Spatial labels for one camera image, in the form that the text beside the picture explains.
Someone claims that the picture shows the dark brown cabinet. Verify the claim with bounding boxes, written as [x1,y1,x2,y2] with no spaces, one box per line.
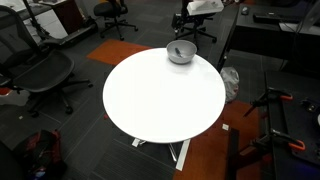
[53,0,85,35]

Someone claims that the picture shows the black office desk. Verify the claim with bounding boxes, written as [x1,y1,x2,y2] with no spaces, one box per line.
[216,3,320,73]

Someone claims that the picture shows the white crumpled plastic bag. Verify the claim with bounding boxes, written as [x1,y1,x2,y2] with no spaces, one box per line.
[219,66,240,104]

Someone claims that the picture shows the black kick scooter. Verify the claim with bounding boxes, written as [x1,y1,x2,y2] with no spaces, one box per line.
[22,0,100,48]

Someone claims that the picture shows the black clamp orange handle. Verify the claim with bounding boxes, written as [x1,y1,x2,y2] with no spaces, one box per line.
[243,87,294,118]
[249,128,307,153]

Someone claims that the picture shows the black flat keyboard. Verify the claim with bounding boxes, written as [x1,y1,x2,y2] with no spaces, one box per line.
[252,12,301,25]

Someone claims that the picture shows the teal silver marker pen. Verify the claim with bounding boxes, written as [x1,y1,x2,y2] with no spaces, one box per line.
[174,47,185,59]

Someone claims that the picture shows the black swivel office chair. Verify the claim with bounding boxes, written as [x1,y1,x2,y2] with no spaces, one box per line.
[93,0,139,42]

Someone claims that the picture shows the white rectangular box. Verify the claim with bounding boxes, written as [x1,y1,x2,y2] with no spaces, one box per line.
[186,0,225,16]

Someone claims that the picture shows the white cabinet with dark top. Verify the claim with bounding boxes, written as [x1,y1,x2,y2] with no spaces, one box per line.
[0,0,69,43]

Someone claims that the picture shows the white plastic floor object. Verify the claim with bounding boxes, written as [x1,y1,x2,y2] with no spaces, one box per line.
[0,87,31,107]

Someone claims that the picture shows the red black bag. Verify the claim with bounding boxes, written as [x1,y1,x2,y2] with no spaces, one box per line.
[13,129,68,180]

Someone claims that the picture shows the grey round bowl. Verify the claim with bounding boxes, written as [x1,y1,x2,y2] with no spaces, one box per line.
[165,39,198,65]

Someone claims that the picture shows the black robot mount table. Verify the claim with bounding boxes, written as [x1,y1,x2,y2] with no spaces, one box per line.
[226,69,320,180]

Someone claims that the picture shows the black mesh office chair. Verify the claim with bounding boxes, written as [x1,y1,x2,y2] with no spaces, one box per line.
[0,4,94,118]

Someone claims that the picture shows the white table base legs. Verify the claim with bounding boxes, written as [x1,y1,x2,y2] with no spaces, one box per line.
[131,137,192,172]

